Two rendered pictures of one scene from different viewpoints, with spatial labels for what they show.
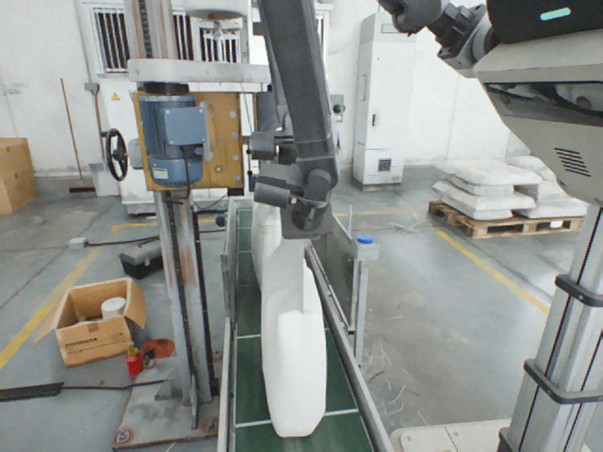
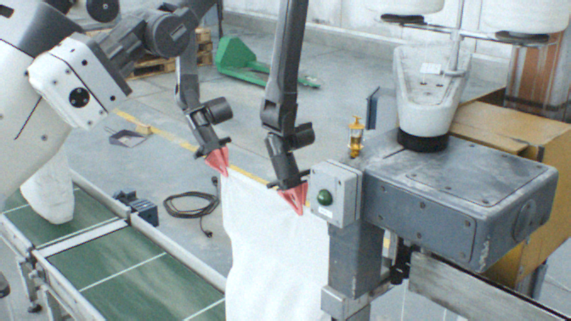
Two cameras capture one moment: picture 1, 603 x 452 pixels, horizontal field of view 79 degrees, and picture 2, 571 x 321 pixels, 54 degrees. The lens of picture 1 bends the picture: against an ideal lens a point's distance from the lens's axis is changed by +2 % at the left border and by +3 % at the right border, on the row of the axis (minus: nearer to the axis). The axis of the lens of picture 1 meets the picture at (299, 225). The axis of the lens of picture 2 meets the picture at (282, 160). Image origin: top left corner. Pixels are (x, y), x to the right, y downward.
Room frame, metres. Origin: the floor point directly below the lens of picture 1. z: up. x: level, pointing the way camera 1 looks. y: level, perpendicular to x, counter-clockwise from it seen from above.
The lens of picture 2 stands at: (1.94, -0.67, 1.72)
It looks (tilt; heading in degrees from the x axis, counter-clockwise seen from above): 24 degrees down; 145
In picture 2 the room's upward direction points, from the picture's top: straight up
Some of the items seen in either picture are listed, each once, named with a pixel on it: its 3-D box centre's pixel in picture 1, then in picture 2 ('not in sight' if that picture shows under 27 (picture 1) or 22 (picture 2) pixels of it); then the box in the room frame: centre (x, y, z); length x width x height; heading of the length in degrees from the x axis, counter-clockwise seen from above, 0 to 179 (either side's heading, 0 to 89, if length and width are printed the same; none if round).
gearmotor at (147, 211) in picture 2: not in sight; (131, 207); (-0.54, 0.11, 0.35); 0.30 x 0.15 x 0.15; 9
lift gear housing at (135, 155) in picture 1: (139, 153); not in sight; (1.26, 0.56, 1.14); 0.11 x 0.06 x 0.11; 9
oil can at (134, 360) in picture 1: (132, 355); not in sight; (1.44, 0.82, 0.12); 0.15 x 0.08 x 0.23; 9
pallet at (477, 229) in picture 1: (499, 214); not in sight; (3.67, -2.14, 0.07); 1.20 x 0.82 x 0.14; 101
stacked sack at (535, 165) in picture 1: (537, 167); not in sight; (3.74, -2.47, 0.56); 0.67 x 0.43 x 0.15; 9
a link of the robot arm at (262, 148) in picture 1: (273, 136); (289, 126); (0.91, 0.06, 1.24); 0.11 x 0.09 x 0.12; 97
